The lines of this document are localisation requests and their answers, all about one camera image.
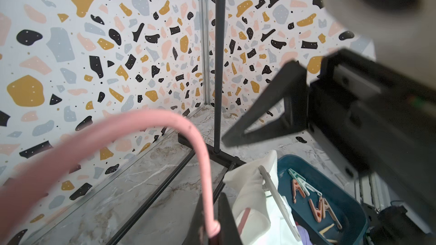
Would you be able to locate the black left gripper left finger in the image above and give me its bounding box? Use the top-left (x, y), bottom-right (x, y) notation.
top-left (182, 194), bottom-right (209, 245)

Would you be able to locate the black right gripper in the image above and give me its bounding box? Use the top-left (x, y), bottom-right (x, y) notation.
top-left (222, 49), bottom-right (436, 211)

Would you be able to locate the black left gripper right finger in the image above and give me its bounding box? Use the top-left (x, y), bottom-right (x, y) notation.
top-left (217, 193), bottom-right (243, 245)

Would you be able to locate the pink wire hanger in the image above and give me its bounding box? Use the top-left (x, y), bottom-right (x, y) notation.
top-left (0, 109), bottom-right (222, 245)

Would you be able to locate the purple garment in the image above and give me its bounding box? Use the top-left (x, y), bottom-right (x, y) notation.
top-left (296, 225), bottom-right (313, 245)

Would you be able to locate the dark grey clothes rack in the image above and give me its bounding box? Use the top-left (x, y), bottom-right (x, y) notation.
top-left (108, 0), bottom-right (244, 245)

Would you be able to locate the dark teal clothespin bin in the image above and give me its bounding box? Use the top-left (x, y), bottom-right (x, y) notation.
top-left (277, 155), bottom-right (369, 245)

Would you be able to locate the aluminium corner profile right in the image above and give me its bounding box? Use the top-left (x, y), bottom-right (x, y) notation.
top-left (199, 0), bottom-right (211, 104)

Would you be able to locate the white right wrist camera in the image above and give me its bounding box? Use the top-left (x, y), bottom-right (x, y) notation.
top-left (323, 0), bottom-right (436, 88)

